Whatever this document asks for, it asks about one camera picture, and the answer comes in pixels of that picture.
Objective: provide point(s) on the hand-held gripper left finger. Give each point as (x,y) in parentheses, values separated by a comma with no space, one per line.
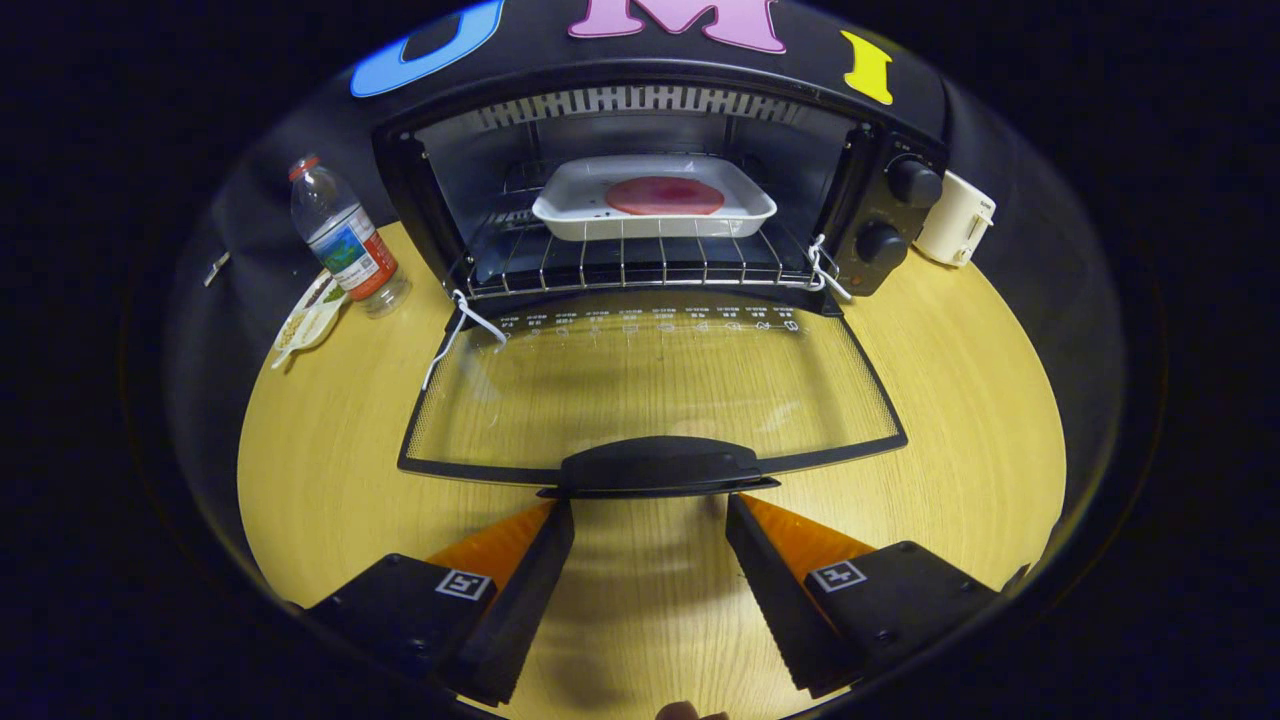
(530,600)

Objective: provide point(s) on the black toaster oven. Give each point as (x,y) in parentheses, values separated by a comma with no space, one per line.
(880,215)

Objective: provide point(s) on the clear plastic water bottle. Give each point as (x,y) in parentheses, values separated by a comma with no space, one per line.
(345,245)

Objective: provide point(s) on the white square plate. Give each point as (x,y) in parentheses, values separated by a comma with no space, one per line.
(570,205)

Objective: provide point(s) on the small white snack dish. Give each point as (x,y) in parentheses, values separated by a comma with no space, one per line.
(305,325)

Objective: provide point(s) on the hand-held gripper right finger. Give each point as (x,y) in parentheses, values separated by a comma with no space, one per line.
(770,600)

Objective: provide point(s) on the round pink meat slice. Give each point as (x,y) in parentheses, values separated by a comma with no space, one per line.
(665,196)

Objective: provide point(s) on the white pop-up toaster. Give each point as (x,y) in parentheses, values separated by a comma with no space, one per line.
(950,220)

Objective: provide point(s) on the silver clip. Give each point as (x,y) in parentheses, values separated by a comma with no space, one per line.
(216,268)

